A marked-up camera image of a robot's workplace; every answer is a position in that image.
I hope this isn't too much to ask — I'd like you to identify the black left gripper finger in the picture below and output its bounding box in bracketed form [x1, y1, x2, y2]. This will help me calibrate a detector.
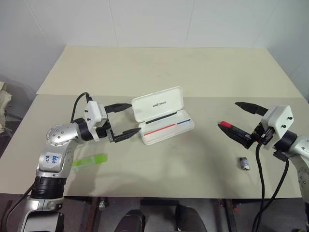
[113, 128, 141, 144]
[104, 103, 133, 114]

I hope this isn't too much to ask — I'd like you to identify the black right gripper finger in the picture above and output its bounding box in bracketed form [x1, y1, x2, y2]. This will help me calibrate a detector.
[217, 123, 252, 149]
[235, 101, 269, 117]

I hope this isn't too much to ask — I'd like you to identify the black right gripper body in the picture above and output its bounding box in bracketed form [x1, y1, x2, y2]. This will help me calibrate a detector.
[243, 121, 276, 149]

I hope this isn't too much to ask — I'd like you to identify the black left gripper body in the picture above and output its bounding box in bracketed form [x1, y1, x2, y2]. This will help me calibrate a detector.
[95, 105, 116, 144]

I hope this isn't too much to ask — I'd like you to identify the white open pencil case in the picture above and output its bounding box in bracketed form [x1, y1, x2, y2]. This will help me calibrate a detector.
[131, 86, 196, 146]

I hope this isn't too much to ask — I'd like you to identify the black marker with red cap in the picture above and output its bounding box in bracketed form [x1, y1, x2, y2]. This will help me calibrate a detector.
[220, 120, 253, 143]

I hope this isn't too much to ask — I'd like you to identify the green transparent ruler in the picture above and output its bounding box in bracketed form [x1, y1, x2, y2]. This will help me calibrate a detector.
[71, 154, 109, 170]

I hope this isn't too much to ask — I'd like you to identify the rusty metal table bar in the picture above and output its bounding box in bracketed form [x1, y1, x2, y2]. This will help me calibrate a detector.
[81, 196, 109, 232]
[218, 198, 242, 232]

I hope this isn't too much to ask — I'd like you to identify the dark rounded shape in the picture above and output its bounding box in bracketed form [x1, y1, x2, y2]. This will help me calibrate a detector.
[174, 204, 208, 232]
[113, 209, 147, 232]

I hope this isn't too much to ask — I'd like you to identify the beige sack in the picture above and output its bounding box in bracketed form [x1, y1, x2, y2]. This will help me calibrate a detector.
[0, 81, 13, 133]

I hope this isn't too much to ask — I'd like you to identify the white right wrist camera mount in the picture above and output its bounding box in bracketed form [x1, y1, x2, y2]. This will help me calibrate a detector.
[261, 105, 295, 149]

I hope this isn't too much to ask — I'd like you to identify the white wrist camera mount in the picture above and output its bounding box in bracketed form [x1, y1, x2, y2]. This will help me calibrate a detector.
[261, 105, 295, 149]
[84, 101, 108, 142]

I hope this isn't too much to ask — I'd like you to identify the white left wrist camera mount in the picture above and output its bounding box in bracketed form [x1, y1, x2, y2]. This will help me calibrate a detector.
[84, 101, 108, 142]

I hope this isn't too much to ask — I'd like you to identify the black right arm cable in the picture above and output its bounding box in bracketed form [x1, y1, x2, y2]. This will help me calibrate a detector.
[251, 142, 290, 232]

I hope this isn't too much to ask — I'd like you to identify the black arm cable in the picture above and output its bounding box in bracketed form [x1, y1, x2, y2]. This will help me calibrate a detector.
[251, 142, 290, 232]
[71, 92, 94, 123]

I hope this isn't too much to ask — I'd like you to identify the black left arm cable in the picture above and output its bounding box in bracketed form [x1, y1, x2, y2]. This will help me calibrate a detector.
[71, 92, 94, 123]

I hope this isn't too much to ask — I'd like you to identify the thin dark cable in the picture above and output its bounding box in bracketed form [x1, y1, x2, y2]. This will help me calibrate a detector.
[1, 184, 34, 227]

